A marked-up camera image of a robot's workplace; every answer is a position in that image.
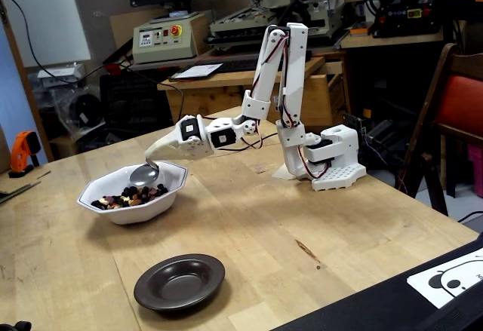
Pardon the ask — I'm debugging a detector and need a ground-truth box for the beige control box red button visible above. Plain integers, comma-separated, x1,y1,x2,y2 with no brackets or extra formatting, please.
131,10,214,66

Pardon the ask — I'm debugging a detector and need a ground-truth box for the black hanging cable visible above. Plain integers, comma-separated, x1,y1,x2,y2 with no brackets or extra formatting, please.
0,0,114,85

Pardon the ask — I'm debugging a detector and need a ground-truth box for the translucent paper scrap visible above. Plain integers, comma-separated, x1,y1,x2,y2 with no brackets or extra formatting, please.
271,164,299,181

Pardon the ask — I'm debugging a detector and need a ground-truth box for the wooden workbench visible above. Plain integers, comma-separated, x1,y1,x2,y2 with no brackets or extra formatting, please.
339,29,454,50

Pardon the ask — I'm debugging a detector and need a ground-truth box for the black spool in bag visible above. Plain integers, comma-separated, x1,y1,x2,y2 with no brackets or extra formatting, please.
56,84,109,136

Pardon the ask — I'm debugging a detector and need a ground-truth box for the black keyboard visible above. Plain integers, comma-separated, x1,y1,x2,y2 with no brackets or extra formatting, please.
213,50,314,75

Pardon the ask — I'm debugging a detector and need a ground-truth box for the white paper sheet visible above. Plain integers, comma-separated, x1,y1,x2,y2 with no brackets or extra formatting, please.
168,63,224,83

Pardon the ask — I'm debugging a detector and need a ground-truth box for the orange black power tool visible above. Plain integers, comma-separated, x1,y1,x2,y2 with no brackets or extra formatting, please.
8,130,42,179

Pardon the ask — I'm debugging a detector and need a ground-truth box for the white octagonal bowl blue rim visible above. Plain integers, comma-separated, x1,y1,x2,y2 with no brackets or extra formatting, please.
77,161,189,225

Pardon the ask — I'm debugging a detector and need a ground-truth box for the wooden easel post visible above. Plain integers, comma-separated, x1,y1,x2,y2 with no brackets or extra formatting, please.
0,0,54,163

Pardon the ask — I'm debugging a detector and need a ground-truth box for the bent metal spoon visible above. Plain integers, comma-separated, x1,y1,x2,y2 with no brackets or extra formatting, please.
129,158,162,188

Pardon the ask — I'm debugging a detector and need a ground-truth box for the motor control board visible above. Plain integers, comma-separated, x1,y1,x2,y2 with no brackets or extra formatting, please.
342,113,368,136

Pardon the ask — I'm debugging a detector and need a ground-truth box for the nut and berry mix pile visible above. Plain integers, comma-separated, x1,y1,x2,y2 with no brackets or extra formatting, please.
90,183,170,211

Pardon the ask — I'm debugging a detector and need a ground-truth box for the wooden chair red cushion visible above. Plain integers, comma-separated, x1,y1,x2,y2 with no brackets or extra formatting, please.
394,42,483,217

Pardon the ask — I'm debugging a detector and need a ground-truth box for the white board panel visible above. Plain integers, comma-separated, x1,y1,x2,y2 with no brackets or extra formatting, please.
0,0,92,69

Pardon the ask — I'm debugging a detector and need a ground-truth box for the black storage crate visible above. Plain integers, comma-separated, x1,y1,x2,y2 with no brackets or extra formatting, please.
98,69,173,130

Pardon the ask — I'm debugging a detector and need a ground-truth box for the black scroll saw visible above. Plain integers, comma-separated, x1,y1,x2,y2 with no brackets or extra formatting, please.
356,0,448,40

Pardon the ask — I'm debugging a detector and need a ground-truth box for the flat metal bar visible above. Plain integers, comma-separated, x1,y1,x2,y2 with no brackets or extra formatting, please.
0,179,42,204

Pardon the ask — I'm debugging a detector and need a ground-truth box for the white box device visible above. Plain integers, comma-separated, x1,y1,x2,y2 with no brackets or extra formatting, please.
36,63,87,89

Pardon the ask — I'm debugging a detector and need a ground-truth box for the white panda sticker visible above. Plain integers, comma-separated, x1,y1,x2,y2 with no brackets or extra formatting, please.
406,247,483,310

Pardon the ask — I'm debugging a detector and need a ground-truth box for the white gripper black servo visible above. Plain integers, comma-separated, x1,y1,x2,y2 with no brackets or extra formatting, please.
161,115,215,161

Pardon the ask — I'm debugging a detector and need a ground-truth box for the brown ceramic plate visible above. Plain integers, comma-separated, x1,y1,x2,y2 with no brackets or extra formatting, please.
133,253,226,312

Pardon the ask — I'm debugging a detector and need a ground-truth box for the grey benchtop milling machine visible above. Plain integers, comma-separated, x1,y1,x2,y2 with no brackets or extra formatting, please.
205,0,346,51

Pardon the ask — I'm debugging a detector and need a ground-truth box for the black flat case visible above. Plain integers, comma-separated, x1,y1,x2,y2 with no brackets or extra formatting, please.
269,231,483,331

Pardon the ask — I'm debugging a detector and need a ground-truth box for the pink plastic bin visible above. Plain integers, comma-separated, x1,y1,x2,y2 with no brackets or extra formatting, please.
466,144,483,199

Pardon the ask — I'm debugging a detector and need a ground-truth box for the beige masking tape wrap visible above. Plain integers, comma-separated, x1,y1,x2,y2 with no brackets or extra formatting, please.
144,136,178,164

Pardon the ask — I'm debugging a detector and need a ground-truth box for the wooden desk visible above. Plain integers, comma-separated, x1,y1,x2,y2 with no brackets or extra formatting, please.
156,55,350,128

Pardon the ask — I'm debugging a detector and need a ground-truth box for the small black object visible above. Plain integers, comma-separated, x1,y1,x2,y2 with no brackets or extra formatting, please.
0,320,33,331

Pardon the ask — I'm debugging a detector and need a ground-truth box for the black floor cable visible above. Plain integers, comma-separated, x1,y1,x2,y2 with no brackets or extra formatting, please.
457,210,483,223

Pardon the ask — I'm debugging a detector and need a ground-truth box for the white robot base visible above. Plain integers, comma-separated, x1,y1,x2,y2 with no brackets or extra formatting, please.
303,124,368,192

